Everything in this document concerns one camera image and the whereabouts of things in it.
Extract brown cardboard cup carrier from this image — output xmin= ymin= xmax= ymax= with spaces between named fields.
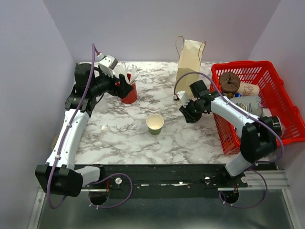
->
xmin=51 ymin=134 xmax=59 ymax=151

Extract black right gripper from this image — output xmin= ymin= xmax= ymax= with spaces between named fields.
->
xmin=179 ymin=99 xmax=206 ymax=124

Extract white wrapped straws bundle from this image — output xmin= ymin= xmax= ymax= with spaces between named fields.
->
xmin=113 ymin=62 xmax=140 ymax=85

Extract black printed can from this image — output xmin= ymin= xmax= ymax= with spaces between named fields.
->
xmin=261 ymin=116 xmax=285 ymax=137

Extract beige paper takeout bag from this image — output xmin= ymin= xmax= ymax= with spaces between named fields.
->
xmin=174 ymin=36 xmax=206 ymax=99

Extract red plastic basket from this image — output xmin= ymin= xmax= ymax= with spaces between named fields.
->
xmin=211 ymin=61 xmax=305 ymax=145

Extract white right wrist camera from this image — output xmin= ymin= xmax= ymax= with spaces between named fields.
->
xmin=173 ymin=91 xmax=190 ymax=107

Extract black mounting rail base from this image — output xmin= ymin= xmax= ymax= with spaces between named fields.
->
xmin=78 ymin=164 xmax=253 ymax=200

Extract clear plastic water bottle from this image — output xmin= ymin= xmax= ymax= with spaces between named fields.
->
xmin=95 ymin=94 xmax=109 ymax=113

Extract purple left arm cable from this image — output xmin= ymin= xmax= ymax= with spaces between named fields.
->
xmin=45 ymin=43 xmax=133 ymax=209

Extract grey printed snack bag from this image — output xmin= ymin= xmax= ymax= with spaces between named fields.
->
xmin=230 ymin=96 xmax=263 ymax=116

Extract green paper coffee cup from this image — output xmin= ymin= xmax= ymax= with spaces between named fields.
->
xmin=146 ymin=114 xmax=164 ymax=135

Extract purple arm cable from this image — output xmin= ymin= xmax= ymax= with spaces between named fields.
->
xmin=45 ymin=43 xmax=133 ymax=209
xmin=173 ymin=71 xmax=285 ymax=208

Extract beige printed paper cup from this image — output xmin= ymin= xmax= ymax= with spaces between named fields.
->
xmin=237 ymin=82 xmax=260 ymax=96

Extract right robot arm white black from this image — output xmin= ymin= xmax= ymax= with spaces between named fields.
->
xmin=175 ymin=80 xmax=282 ymax=187

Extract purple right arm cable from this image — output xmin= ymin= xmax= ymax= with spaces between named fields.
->
xmin=173 ymin=71 xmax=285 ymax=208

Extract red plastic cup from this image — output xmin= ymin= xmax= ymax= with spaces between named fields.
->
xmin=116 ymin=76 xmax=138 ymax=104

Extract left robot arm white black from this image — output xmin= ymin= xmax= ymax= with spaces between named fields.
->
xmin=35 ymin=62 xmax=133 ymax=197

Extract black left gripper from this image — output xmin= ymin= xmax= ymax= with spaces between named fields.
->
xmin=91 ymin=68 xmax=134 ymax=99

